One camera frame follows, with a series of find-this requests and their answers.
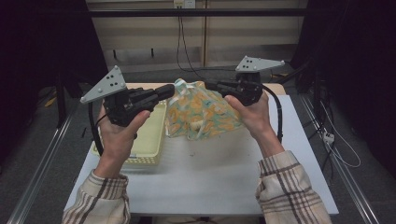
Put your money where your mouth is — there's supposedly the fruit print cloth garment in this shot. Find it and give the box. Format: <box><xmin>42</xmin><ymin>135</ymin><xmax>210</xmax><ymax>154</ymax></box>
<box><xmin>164</xmin><ymin>77</ymin><xmax>246</xmax><ymax>141</ymax></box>

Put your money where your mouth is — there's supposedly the white power cable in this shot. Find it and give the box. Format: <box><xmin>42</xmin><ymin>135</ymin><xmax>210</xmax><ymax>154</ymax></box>
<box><xmin>318</xmin><ymin>101</ymin><xmax>362</xmax><ymax>169</ymax></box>

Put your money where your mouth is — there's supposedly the black wall cable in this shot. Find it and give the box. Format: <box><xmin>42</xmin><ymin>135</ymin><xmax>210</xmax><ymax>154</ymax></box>
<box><xmin>179</xmin><ymin>7</ymin><xmax>206</xmax><ymax>80</ymax></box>
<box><xmin>176</xmin><ymin>7</ymin><xmax>188</xmax><ymax>73</ymax></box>

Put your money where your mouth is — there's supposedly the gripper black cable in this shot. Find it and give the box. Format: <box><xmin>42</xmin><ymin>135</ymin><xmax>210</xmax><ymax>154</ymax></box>
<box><xmin>261</xmin><ymin>83</ymin><xmax>285</xmax><ymax>145</ymax></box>
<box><xmin>87</xmin><ymin>102</ymin><xmax>108</xmax><ymax>157</ymax></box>

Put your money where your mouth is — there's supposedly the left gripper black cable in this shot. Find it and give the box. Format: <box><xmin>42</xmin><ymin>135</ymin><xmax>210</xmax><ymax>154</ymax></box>
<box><xmin>87</xmin><ymin>102</ymin><xmax>108</xmax><ymax>157</ymax></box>

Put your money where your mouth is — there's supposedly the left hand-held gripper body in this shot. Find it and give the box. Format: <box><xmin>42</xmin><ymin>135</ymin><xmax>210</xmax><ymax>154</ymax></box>
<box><xmin>79</xmin><ymin>64</ymin><xmax>161</xmax><ymax>128</ymax></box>

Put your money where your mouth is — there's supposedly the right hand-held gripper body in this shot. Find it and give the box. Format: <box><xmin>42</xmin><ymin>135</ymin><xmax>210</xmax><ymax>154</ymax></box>
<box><xmin>221</xmin><ymin>55</ymin><xmax>286</xmax><ymax>107</ymax></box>

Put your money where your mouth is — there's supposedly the metal floor rail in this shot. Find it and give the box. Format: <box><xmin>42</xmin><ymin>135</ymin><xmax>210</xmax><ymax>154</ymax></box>
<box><xmin>7</xmin><ymin>102</ymin><xmax>80</xmax><ymax>224</ymax></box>
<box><xmin>298</xmin><ymin>92</ymin><xmax>381</xmax><ymax>224</ymax></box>

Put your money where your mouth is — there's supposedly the person's right hand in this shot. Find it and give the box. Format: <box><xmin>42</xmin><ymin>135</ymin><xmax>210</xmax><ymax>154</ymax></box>
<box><xmin>224</xmin><ymin>91</ymin><xmax>286</xmax><ymax>159</ymax></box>

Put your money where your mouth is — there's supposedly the person's left hand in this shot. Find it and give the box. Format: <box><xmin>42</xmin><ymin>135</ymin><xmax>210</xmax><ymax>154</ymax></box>
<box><xmin>94</xmin><ymin>106</ymin><xmax>151</xmax><ymax>179</ymax></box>

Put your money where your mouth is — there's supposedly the white wall outlet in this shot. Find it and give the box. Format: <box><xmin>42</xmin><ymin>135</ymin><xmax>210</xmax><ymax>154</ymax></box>
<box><xmin>173</xmin><ymin>0</ymin><xmax>197</xmax><ymax>9</ymax></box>

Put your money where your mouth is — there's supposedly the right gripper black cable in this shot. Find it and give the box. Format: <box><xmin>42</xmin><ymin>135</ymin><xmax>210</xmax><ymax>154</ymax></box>
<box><xmin>261</xmin><ymin>83</ymin><xmax>285</xmax><ymax>145</ymax></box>

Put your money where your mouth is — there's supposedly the black horizontal bar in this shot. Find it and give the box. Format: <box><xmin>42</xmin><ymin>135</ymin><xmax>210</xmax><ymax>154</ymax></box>
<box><xmin>88</xmin><ymin>7</ymin><xmax>310</xmax><ymax>19</ymax></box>

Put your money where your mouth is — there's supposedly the pale yellow perforated basket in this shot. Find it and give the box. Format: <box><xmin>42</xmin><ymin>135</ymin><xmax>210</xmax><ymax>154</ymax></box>
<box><xmin>91</xmin><ymin>99</ymin><xmax>168</xmax><ymax>166</ymax></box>

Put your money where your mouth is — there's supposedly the white power strip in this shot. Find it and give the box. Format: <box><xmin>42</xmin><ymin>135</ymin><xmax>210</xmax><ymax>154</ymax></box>
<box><xmin>322</xmin><ymin>132</ymin><xmax>336</xmax><ymax>146</ymax></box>

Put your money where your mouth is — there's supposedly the black metal stand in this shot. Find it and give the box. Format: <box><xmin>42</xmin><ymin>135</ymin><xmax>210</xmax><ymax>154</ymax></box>
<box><xmin>55</xmin><ymin>72</ymin><xmax>68</xmax><ymax>129</ymax></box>

